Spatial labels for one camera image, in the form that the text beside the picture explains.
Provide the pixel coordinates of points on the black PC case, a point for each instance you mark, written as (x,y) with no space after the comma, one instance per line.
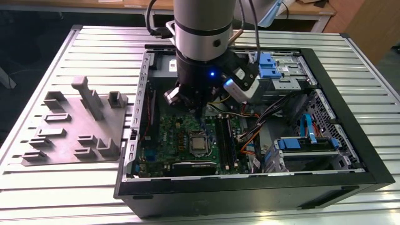
(249,197)

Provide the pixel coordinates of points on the white power supply label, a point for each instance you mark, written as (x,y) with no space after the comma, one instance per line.
(172,66)

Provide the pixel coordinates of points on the blue optical drive bracket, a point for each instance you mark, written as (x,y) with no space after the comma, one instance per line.
(266,68)

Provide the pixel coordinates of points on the grey metal drive cage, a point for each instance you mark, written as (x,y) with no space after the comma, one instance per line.
(281,86)

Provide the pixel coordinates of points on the grey power supply unit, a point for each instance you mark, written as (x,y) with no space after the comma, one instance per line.
(162,93)

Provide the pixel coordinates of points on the brown cardboard piece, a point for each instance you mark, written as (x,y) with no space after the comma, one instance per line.
(312,2)

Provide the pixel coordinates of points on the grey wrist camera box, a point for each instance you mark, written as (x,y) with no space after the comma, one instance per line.
(240,91)

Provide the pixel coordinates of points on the CPU socket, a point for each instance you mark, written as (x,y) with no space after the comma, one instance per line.
(197,153)

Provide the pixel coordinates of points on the grey parts rack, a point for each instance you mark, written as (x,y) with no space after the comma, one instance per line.
(86,117)

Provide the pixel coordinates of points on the blue disk carrier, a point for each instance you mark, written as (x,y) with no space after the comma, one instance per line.
(290,143)

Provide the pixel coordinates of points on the silver CPU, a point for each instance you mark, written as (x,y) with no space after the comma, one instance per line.
(198,143)

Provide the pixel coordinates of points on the green motherboard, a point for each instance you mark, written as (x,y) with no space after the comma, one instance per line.
(172,140)

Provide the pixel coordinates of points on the brown wooden cabinet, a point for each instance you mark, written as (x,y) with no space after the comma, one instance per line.
(368,23)

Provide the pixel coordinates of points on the wooden desk with white frame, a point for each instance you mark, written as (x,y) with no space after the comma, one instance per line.
(296,11)

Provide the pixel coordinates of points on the black graphics card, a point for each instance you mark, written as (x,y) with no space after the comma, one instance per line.
(193,167)

